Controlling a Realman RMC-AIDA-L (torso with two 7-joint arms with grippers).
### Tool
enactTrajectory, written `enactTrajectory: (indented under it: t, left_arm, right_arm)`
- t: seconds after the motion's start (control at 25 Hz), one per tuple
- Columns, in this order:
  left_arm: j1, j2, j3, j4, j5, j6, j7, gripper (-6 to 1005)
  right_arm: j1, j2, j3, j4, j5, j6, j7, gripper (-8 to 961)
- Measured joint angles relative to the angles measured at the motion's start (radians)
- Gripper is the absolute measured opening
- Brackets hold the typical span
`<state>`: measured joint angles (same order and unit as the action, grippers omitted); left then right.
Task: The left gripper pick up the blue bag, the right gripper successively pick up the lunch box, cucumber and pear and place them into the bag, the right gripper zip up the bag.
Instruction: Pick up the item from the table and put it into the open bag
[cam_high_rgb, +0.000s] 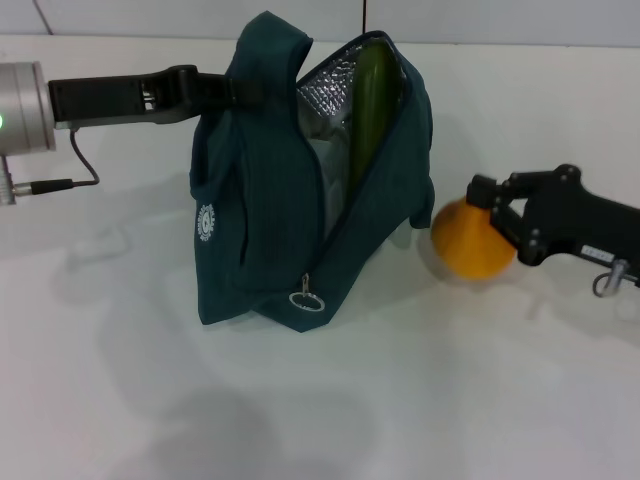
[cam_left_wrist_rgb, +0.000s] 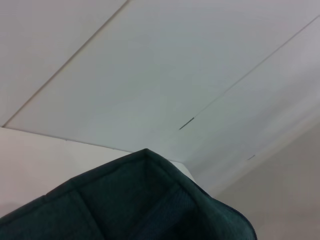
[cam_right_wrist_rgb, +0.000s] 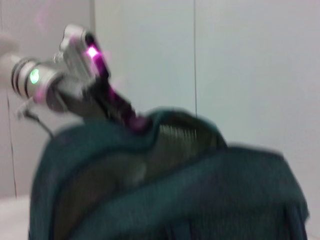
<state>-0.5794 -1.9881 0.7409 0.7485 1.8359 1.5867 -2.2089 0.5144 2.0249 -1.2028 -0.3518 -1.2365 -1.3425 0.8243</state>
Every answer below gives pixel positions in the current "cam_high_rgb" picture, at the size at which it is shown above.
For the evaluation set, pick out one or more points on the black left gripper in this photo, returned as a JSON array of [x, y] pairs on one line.
[[110, 100]]

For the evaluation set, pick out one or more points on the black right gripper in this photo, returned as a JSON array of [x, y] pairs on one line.
[[575, 220]]

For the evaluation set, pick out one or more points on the orange-yellow pear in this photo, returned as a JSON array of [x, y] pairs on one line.
[[470, 245]]

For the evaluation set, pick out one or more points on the dark teal fabric lunch bag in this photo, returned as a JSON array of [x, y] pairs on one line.
[[270, 210]]

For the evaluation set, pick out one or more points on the green cucumber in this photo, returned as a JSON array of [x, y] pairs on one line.
[[372, 110]]

